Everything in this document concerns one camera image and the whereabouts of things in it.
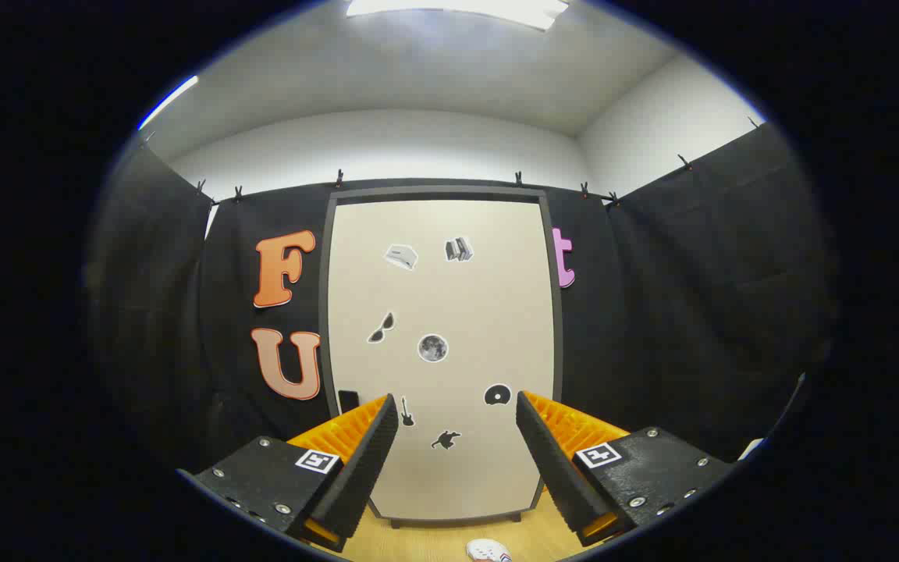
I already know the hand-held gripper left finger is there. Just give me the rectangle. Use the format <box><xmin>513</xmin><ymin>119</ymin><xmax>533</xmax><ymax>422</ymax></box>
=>
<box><xmin>176</xmin><ymin>393</ymin><xmax>400</xmax><ymax>553</ymax></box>

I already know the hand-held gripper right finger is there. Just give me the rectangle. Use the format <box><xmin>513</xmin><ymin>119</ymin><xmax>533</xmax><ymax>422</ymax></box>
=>
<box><xmin>515</xmin><ymin>390</ymin><xmax>735</xmax><ymax>547</ymax></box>

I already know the white striped shoe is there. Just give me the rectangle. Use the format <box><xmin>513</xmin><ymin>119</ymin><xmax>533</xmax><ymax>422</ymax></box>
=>
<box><xmin>467</xmin><ymin>539</ymin><xmax>513</xmax><ymax>562</ymax></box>

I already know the beige shoe cabinet door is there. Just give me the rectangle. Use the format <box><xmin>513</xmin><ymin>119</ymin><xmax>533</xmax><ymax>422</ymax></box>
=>
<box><xmin>328</xmin><ymin>199</ymin><xmax>556</xmax><ymax>522</ymax></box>

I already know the grey shoe cabinet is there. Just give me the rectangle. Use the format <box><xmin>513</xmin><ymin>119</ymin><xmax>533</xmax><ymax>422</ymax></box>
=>
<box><xmin>318</xmin><ymin>186</ymin><xmax>564</xmax><ymax>528</ymax></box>

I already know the black backdrop cloth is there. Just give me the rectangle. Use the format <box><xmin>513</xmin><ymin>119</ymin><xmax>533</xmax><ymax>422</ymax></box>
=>
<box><xmin>87</xmin><ymin>117</ymin><xmax>837</xmax><ymax>477</ymax></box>

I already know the row of black cloth clips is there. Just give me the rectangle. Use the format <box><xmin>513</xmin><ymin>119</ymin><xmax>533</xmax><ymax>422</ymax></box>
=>
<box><xmin>140</xmin><ymin>116</ymin><xmax>762</xmax><ymax>210</ymax></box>

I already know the ceiling light panel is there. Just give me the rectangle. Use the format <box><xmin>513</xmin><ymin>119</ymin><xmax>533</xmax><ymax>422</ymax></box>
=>
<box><xmin>346</xmin><ymin>0</ymin><xmax>570</xmax><ymax>30</ymax></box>

